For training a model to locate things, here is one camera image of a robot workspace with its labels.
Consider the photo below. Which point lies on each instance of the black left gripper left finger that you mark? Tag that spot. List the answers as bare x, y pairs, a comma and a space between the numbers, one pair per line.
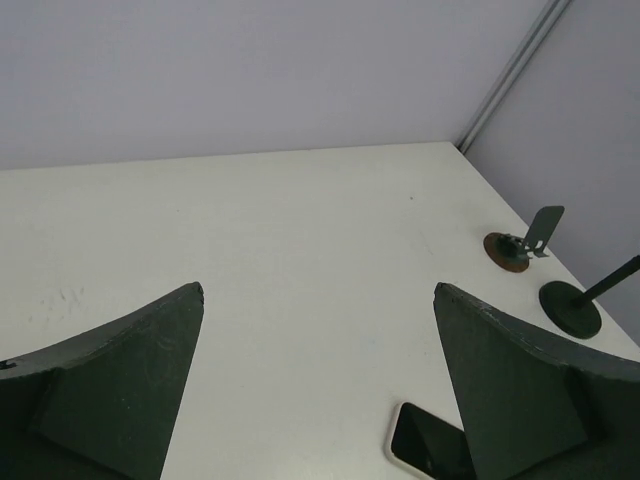
102, 404

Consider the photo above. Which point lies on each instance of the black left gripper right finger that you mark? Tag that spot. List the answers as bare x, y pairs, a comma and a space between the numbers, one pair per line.
533, 404

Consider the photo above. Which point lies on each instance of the phone with cream case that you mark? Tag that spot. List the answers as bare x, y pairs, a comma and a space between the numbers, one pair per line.
426, 446

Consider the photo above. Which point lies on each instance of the phone stand with wooden base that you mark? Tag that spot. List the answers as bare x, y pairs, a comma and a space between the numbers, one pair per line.
513, 253

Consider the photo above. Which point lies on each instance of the black round-base phone stand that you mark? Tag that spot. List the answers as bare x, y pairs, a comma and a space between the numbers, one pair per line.
573, 310

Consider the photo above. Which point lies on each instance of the aluminium corner frame post right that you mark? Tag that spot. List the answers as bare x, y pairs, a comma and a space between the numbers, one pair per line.
532, 42

